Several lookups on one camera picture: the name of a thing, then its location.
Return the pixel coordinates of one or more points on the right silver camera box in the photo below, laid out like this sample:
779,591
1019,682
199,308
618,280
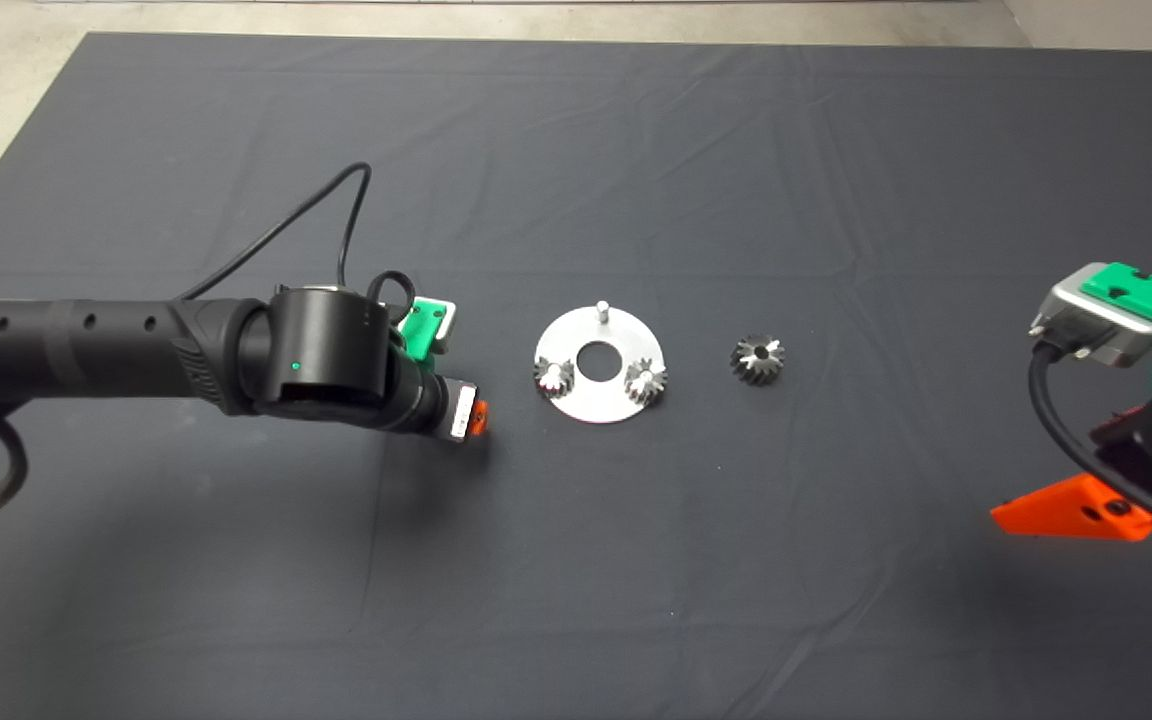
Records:
1086,320

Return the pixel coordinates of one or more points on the left green camera mount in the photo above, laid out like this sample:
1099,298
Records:
421,335

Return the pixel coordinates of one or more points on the small steel gear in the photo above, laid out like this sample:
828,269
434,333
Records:
554,378
646,384

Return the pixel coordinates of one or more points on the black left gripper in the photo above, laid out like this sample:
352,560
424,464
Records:
461,410

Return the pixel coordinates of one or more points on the silver camera box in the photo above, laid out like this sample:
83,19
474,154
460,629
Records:
1086,320
451,325

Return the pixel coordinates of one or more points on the large steel gear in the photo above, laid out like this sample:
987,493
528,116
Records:
758,362

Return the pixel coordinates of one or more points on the round metal plate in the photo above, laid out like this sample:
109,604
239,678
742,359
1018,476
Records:
596,405

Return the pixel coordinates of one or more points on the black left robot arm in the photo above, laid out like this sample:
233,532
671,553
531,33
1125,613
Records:
86,345

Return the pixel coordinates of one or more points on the left silver camera box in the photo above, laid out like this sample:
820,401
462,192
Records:
451,325

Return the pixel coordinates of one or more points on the dark grey table cloth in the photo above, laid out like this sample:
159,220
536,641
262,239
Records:
736,150

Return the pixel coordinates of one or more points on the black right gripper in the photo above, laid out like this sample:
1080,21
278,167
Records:
1151,460

